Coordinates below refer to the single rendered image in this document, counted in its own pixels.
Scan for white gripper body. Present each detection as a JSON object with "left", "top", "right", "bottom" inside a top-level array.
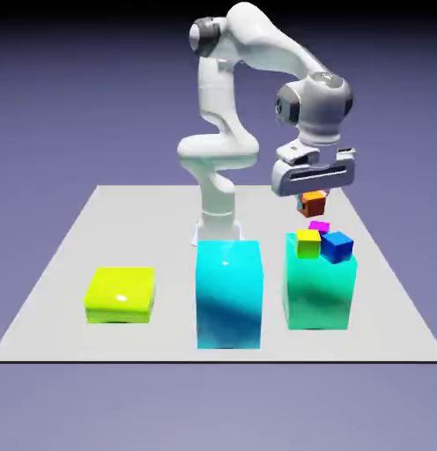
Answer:
[{"left": 270, "top": 153, "right": 356, "bottom": 197}]

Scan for small orange cube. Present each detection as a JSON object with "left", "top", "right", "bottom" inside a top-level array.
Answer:
[{"left": 297, "top": 190, "right": 328, "bottom": 218}]

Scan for small yellow cube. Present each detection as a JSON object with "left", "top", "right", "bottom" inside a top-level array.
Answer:
[{"left": 295, "top": 228, "right": 322, "bottom": 260}]

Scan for small blue cube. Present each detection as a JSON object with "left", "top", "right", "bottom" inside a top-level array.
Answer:
[{"left": 320, "top": 231, "right": 354, "bottom": 265}]

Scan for large teal box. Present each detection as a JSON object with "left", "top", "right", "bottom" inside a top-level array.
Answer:
[{"left": 281, "top": 233, "right": 359, "bottom": 331}]

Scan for large cyan box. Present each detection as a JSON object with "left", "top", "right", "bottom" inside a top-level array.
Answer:
[{"left": 196, "top": 240, "right": 264, "bottom": 351}]

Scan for large yellow box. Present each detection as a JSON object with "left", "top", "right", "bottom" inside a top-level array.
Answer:
[{"left": 84, "top": 266, "right": 156, "bottom": 325}]

